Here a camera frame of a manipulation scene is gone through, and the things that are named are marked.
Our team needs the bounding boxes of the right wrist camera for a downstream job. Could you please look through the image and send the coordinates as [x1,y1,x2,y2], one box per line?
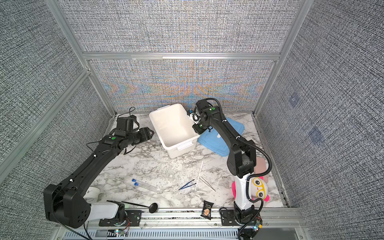
[189,109,198,122]

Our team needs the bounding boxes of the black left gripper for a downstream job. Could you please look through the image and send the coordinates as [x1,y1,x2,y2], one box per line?
[127,126,155,146]

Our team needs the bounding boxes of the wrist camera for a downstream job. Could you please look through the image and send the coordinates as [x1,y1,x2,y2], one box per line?
[117,115,140,133]
[189,109,198,122]

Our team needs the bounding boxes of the black long handled spoon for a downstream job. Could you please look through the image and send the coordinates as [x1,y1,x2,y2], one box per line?
[107,200,159,214]

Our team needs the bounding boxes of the black snack packet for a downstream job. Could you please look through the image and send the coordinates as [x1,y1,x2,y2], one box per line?
[201,200,214,220]

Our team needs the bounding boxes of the aluminium front rail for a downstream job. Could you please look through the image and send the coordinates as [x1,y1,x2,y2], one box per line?
[50,208,311,240]

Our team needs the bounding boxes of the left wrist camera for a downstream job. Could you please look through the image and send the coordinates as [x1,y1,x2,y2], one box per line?
[117,115,140,133]

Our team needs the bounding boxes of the white tape roll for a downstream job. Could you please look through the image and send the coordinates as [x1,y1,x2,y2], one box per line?
[84,187,101,203]

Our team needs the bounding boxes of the white plastic storage bin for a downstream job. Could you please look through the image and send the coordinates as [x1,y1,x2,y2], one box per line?
[149,104,200,159]

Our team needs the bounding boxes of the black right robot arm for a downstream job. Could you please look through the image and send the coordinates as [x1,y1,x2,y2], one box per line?
[193,98,273,240]

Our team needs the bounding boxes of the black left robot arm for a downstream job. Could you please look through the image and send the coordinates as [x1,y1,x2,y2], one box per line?
[44,115,154,229]

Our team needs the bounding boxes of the blue plastic tweezers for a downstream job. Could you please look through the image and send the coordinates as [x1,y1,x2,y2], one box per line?
[179,180,197,191]

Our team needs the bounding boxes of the white glass stirring rod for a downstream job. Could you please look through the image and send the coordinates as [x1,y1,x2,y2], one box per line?
[195,160,204,192]

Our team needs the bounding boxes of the blue plastic bin lid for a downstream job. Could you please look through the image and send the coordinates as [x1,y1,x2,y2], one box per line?
[198,118,245,157]

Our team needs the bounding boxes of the silver metal tweezers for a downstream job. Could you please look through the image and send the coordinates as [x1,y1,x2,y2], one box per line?
[199,177,216,192]

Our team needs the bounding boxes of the blue capped test tube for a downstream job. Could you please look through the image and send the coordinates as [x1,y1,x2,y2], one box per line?
[132,179,147,184]
[134,182,159,193]

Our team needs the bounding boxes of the pink white plush toy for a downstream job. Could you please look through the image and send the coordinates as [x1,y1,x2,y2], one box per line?
[232,177,270,203]

